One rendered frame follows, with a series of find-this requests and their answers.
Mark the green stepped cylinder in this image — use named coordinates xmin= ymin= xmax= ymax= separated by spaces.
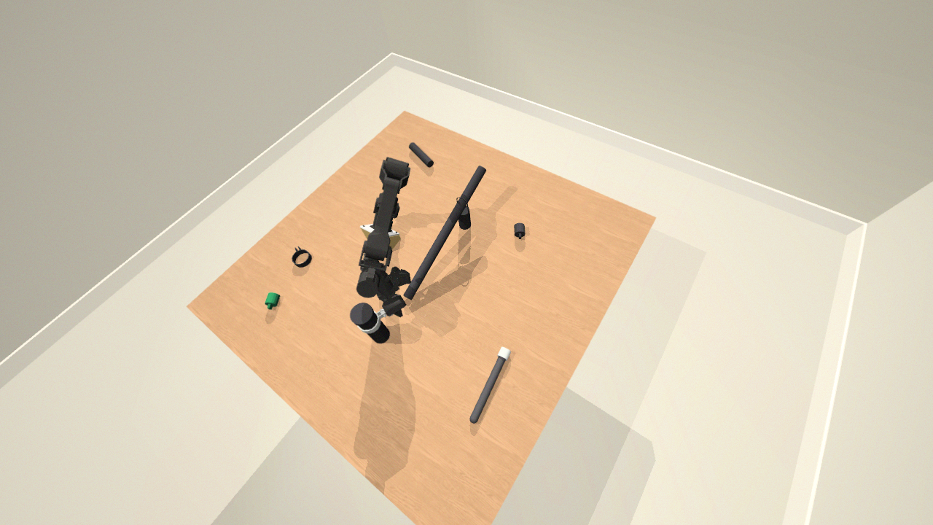
xmin=265 ymin=292 xmax=280 ymax=310

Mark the black ring with two small tabs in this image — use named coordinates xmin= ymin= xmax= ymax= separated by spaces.
xmin=292 ymin=246 xmax=312 ymax=268

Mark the grey faceted cup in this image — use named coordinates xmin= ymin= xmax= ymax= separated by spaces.
xmin=357 ymin=309 xmax=386 ymax=334

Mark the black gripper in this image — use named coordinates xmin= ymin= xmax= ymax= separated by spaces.
xmin=377 ymin=272 xmax=406 ymax=317

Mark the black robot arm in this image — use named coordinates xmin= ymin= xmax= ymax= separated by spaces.
xmin=356 ymin=157 xmax=411 ymax=298

